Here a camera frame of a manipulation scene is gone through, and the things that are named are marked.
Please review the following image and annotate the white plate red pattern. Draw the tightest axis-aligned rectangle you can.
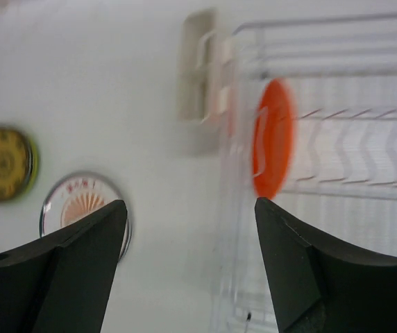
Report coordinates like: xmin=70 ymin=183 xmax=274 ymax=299
xmin=39 ymin=171 xmax=133 ymax=259

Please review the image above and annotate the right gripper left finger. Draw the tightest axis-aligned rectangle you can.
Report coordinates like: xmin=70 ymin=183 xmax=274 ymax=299
xmin=0 ymin=200 xmax=128 ymax=332

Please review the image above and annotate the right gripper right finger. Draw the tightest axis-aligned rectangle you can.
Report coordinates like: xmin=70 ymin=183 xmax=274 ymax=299
xmin=255 ymin=198 xmax=397 ymax=332

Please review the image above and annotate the orange plate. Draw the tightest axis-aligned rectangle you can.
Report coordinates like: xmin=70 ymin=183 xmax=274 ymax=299
xmin=251 ymin=78 xmax=296 ymax=199

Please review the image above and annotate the beige cutlery holder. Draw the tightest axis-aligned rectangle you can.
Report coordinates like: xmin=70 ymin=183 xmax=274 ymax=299
xmin=176 ymin=8 xmax=234 ymax=123

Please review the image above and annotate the olive brown plate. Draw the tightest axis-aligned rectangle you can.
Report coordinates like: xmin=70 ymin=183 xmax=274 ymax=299
xmin=0 ymin=125 xmax=31 ymax=203

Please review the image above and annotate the white wire dish rack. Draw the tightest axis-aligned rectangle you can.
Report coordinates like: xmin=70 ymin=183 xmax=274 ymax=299
xmin=210 ymin=1 xmax=397 ymax=332

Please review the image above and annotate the lime green plate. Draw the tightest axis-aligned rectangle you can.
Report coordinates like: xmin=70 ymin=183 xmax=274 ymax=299
xmin=26 ymin=137 xmax=40 ymax=191

